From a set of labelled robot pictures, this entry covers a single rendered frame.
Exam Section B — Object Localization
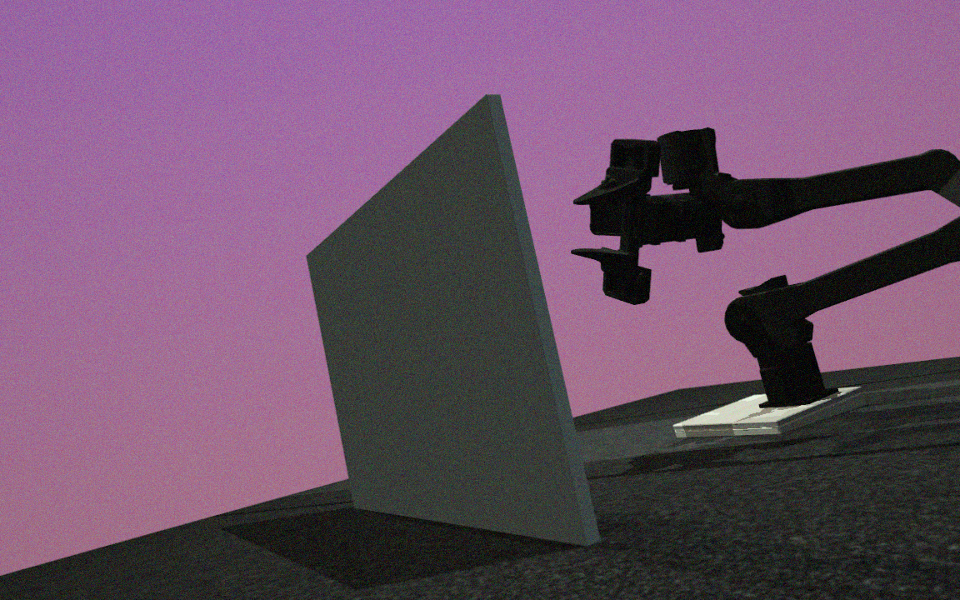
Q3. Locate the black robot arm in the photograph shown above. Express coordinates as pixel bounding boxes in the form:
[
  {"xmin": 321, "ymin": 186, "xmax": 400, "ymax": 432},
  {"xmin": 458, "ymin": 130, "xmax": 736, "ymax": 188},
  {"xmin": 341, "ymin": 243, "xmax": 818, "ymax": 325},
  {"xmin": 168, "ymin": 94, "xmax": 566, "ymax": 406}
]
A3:
[{"xmin": 589, "ymin": 127, "xmax": 960, "ymax": 408}]

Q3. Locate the dark grey flat panel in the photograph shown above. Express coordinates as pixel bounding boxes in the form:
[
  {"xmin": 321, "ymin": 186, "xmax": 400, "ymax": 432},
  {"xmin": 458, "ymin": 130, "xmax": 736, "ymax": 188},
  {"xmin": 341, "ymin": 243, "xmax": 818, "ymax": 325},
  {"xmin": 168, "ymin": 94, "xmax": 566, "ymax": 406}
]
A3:
[{"xmin": 307, "ymin": 94, "xmax": 601, "ymax": 546}]

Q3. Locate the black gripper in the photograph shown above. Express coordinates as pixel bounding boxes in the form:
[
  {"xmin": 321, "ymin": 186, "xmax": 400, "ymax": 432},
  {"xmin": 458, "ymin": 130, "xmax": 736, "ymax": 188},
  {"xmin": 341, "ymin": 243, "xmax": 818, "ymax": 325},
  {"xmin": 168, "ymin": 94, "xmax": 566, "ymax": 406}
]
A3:
[{"xmin": 571, "ymin": 138, "xmax": 693, "ymax": 305}]

